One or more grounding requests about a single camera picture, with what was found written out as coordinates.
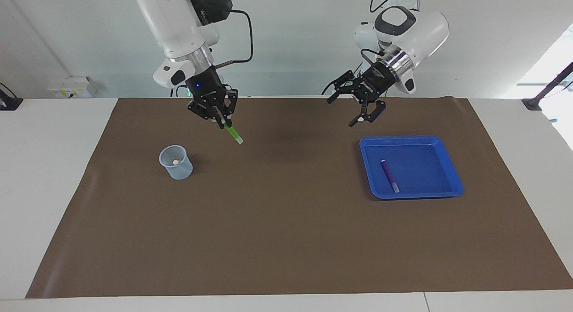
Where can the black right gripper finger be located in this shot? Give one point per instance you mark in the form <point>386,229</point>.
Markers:
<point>232,101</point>
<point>203,111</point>

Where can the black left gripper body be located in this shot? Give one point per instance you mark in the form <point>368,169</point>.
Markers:
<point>378,81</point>

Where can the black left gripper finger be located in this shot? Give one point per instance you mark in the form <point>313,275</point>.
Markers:
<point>376,111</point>
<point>339,84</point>

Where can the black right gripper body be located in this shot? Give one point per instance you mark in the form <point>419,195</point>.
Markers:
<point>206,86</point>

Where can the green highlighter pen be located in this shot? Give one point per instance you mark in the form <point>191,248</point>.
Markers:
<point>233,134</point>

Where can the purple highlighter pen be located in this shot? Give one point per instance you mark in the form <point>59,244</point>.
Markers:
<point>390,175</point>

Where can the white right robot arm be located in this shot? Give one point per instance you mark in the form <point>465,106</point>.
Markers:
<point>170,21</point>

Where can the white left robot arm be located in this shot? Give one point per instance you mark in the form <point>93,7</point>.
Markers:
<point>421,30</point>

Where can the translucent plastic cup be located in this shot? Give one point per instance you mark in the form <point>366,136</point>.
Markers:
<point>181,171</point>

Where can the blue plastic tray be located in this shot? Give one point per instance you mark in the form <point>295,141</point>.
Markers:
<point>429,173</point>

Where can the brown table mat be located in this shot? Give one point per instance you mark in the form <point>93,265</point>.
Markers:
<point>286,213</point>

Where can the black angled stand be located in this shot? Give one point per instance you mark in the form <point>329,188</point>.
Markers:
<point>544,92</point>

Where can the small black table clamp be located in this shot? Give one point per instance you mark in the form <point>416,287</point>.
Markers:
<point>9,102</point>

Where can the white wall socket box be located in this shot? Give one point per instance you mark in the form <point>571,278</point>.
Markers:
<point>71,88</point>

